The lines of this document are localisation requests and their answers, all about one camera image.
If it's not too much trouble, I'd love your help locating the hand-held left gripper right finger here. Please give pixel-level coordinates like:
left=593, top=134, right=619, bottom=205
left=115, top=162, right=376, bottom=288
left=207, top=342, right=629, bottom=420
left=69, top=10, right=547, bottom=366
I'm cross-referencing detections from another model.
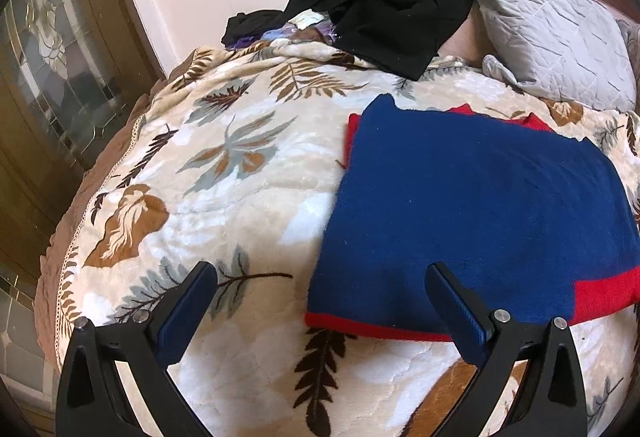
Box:
left=425, top=262, right=589, bottom=437

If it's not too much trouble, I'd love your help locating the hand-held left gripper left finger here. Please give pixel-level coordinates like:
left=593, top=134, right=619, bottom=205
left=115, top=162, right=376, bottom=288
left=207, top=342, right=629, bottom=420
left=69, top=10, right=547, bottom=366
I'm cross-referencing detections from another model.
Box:
left=56, top=261, right=219, bottom=437

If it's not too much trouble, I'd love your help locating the red and blue sweater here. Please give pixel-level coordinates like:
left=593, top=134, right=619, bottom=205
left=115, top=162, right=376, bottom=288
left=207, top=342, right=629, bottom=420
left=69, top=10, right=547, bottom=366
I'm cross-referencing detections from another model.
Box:
left=305, top=93, right=640, bottom=343

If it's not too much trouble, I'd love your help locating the leaf-print blanket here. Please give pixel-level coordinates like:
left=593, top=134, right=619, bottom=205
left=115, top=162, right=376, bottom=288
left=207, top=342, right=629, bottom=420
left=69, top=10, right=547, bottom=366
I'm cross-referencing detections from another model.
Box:
left=32, top=42, right=640, bottom=437

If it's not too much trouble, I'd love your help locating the wooden stained-glass door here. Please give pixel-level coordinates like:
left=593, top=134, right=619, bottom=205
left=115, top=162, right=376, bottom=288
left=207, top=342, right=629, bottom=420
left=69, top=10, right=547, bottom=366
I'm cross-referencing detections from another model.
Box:
left=0, top=0, right=168, bottom=423

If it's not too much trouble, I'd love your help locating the small black garment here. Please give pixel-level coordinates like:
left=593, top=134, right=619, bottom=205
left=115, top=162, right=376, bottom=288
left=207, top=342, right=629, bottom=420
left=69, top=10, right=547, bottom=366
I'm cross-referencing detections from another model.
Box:
left=221, top=10, right=289, bottom=51

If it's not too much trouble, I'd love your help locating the grey quilted pillow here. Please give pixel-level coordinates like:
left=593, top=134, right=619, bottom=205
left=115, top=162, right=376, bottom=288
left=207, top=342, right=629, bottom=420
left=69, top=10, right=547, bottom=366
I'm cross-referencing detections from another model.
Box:
left=616, top=19, right=640, bottom=80
left=447, top=0, right=639, bottom=113

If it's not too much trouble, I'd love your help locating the purple patterned cloth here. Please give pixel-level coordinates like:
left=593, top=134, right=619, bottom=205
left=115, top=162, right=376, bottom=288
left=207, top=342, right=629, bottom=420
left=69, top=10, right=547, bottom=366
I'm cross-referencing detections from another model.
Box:
left=260, top=8, right=343, bottom=44

